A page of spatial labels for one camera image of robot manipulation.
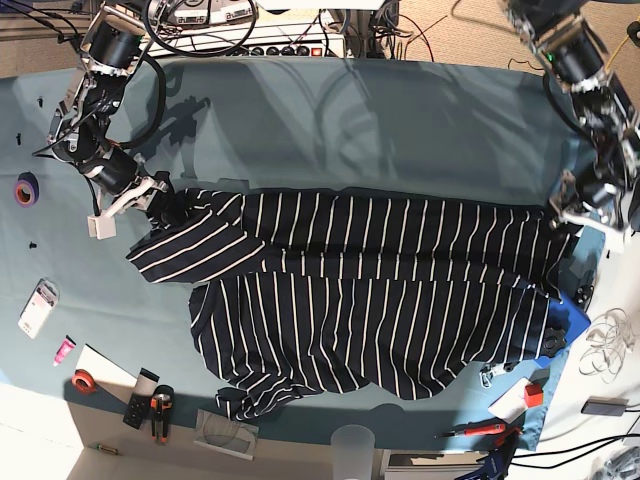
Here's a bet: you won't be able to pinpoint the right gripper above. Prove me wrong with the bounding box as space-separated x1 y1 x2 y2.
85 149 170 240

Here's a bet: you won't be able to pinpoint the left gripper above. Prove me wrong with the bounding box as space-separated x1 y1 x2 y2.
548 167 630 253

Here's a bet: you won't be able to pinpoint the navy white striped t-shirt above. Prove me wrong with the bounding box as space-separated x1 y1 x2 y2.
128 189 571 421

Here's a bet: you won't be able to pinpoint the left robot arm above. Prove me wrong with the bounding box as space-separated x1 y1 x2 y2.
501 1 639 252

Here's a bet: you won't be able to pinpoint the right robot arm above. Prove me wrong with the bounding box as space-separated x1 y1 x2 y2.
32 1 172 240

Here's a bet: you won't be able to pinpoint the blue box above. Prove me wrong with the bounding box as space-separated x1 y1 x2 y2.
534 294 591 368

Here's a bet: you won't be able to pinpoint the purple tape roll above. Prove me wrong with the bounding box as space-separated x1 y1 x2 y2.
13 172 40 208

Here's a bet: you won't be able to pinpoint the black star knob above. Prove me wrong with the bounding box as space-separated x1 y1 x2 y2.
539 327 566 359

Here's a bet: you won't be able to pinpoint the teal table cloth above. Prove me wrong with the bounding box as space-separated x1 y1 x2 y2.
1 57 594 426

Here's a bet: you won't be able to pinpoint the plastic blister pack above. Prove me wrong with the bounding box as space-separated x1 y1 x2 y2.
18 278 60 339

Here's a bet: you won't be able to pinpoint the metal carabiner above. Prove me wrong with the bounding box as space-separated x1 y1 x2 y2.
479 362 518 389

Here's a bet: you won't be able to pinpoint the pink tube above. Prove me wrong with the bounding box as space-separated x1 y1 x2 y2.
53 336 76 366

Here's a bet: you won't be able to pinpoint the red cube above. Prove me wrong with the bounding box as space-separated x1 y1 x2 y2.
524 383 544 408

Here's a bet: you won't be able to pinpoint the white paper sheet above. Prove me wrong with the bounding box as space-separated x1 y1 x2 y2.
76 344 136 388

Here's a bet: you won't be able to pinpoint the black remote control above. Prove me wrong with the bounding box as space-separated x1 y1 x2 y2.
123 368 159 430

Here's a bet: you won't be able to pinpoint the grey adapter box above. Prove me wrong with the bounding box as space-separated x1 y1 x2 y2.
581 398 627 417

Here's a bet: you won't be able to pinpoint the white card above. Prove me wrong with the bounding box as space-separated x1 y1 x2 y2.
488 378 531 424

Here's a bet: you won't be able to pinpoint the orange tape roll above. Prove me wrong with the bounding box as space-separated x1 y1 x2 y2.
71 369 97 395

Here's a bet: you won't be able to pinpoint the orange black pliers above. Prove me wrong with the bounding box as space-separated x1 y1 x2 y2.
150 385 174 445

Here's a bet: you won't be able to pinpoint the red screwdriver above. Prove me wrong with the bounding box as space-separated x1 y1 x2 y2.
439 422 507 438

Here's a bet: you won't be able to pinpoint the power strip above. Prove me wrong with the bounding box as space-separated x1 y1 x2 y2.
233 39 345 58

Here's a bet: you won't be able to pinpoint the blue clamp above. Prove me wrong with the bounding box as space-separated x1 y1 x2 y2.
456 427 522 480

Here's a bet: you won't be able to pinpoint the frosted plastic cup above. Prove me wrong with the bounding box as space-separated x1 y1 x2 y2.
331 425 375 480

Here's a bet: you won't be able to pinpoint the white cable bundle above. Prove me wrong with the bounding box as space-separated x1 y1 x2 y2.
578 308 636 385

